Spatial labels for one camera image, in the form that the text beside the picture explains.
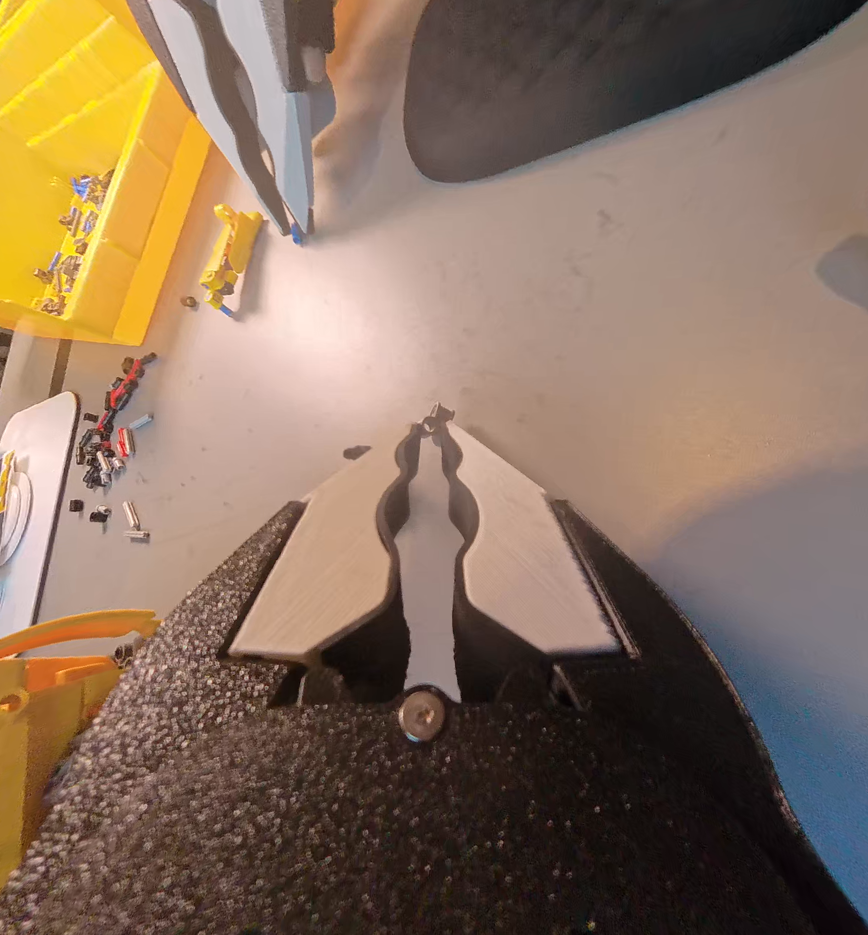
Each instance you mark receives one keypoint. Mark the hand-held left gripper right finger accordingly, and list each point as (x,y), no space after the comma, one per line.
(536,570)

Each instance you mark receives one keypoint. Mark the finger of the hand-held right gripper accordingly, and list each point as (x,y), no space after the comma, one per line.
(291,146)
(208,73)

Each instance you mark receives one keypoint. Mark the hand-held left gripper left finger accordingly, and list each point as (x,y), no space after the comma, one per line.
(324,570)

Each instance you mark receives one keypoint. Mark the small blue pin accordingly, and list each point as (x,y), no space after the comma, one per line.
(300,233)

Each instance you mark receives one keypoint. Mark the grey bent beam piece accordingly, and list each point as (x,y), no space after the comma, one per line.
(437,420)

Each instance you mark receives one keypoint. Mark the grey desk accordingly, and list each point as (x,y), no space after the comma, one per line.
(624,365)

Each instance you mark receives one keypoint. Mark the small yellow block assembly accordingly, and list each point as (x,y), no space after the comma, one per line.
(232,256)

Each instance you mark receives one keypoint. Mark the large yellow bin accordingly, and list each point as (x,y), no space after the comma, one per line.
(142,190)

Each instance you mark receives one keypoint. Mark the pile of small building pieces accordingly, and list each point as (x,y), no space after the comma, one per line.
(113,424)

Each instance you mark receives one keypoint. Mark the yellow toy tracked robot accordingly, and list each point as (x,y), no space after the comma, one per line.
(25,731)

